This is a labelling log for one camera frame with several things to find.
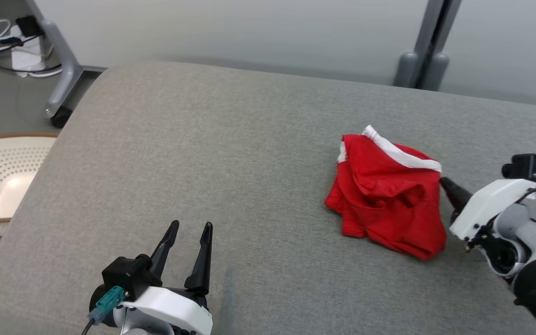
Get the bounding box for black caster wheel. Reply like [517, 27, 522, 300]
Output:
[50, 106, 74, 129]

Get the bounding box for white box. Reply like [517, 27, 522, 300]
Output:
[11, 26, 45, 71]

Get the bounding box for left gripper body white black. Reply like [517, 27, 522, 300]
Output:
[114, 286, 214, 335]

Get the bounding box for black power adapter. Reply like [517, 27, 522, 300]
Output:
[15, 15, 40, 38]

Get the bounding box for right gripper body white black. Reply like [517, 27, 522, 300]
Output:
[449, 179, 536, 240]

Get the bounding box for left teal connector cable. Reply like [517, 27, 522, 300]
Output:
[81, 286, 127, 335]

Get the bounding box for white perforated laundry basket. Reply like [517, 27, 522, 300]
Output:
[0, 133, 59, 237]

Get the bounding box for grey stand post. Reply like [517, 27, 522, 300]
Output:
[393, 0, 462, 91]

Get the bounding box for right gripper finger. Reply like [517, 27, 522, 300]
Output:
[440, 179, 466, 212]
[440, 177, 474, 204]

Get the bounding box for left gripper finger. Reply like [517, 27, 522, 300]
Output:
[149, 220, 180, 280]
[184, 221, 214, 296]

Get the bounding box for red and white garment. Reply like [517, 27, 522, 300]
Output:
[325, 125, 448, 260]

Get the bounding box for grey metal table leg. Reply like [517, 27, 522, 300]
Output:
[26, 0, 108, 117]

